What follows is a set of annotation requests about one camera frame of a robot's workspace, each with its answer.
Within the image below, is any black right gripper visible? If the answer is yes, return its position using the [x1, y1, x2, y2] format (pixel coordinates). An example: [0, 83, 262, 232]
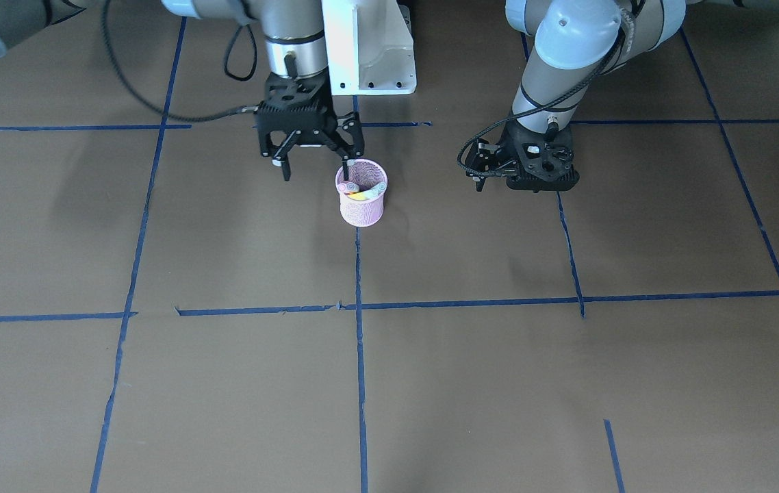
[255, 72, 365, 181]

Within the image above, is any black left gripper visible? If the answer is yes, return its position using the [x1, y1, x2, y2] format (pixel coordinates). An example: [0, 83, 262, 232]
[470, 121, 580, 192]

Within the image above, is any green highlighter pen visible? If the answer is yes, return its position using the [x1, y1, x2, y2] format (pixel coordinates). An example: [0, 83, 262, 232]
[363, 181, 387, 197]

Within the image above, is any yellow highlighter pen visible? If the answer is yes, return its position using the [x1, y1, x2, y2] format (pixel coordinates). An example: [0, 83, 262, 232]
[345, 191, 381, 201]

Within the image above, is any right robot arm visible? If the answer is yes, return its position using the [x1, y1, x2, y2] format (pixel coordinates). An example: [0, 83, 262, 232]
[0, 1, 364, 178]

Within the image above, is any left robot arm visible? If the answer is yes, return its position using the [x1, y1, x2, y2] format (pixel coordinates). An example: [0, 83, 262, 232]
[457, 1, 691, 192]

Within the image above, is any pink mesh pen holder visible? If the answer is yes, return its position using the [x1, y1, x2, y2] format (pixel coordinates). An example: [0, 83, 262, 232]
[334, 159, 387, 227]

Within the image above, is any white pillar with base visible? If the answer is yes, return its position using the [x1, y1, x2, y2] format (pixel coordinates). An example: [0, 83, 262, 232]
[322, 1, 418, 97]

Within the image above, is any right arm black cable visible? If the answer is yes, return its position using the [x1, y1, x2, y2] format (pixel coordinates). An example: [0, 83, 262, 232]
[101, 0, 260, 124]

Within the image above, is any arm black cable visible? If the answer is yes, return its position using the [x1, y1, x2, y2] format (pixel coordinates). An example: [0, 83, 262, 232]
[457, 27, 630, 179]
[101, 0, 260, 124]

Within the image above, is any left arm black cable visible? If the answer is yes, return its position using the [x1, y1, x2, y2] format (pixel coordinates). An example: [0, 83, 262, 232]
[457, 27, 630, 179]

